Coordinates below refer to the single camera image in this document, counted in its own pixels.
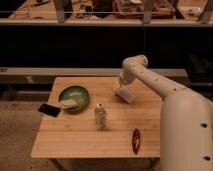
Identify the wooden table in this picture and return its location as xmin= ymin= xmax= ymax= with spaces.
xmin=31 ymin=77 xmax=162 ymax=158

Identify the clear plastic bottle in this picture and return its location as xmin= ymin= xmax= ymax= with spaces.
xmin=95 ymin=103 xmax=106 ymax=131

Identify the white cloth in bowl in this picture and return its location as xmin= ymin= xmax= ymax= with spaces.
xmin=59 ymin=96 xmax=84 ymax=109

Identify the cluttered workbench shelf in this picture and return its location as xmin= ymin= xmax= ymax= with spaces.
xmin=0 ymin=0 xmax=213 ymax=27

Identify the black smartphone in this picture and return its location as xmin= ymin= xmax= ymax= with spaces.
xmin=38 ymin=104 xmax=61 ymax=117

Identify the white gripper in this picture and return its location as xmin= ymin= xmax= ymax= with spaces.
xmin=112 ymin=70 xmax=135 ymax=93

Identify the green bowl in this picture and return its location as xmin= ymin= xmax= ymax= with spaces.
xmin=58 ymin=85 xmax=90 ymax=112

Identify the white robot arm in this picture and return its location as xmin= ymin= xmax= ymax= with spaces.
xmin=114 ymin=55 xmax=213 ymax=171

